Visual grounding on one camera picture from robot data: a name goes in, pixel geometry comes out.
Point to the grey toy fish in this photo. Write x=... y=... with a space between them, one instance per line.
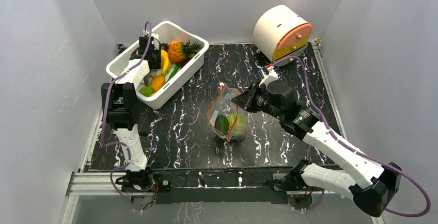
x=150 y=76

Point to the clear zip bag orange zipper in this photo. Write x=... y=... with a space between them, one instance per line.
x=222 y=105

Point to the light green toy cabbage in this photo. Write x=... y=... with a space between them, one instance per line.
x=237 y=125

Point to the orange toy orange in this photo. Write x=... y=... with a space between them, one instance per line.
x=157 y=83

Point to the yellow toy banana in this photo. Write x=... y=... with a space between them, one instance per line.
x=165 y=63

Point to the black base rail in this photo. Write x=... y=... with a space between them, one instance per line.
x=211 y=185

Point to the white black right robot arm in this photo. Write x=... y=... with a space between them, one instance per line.
x=369 y=185

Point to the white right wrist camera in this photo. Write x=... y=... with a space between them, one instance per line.
x=269 y=75

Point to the bright green toy lime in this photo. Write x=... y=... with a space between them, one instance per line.
x=146 y=91

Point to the white plastic bin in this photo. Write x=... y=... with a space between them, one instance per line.
x=165 y=32

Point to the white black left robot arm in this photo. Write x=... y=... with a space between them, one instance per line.
x=121 y=111

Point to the green toy chili pepper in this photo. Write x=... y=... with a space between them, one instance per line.
x=174 y=71

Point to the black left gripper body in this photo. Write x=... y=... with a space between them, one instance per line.
x=157 y=54

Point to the dark green toy avocado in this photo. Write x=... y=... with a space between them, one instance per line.
x=222 y=124

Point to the orange toy pineapple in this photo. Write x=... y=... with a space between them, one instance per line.
x=180 y=51

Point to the cream round drum orange face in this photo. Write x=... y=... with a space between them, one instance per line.
x=281 y=32

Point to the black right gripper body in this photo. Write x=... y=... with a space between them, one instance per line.
x=251 y=97

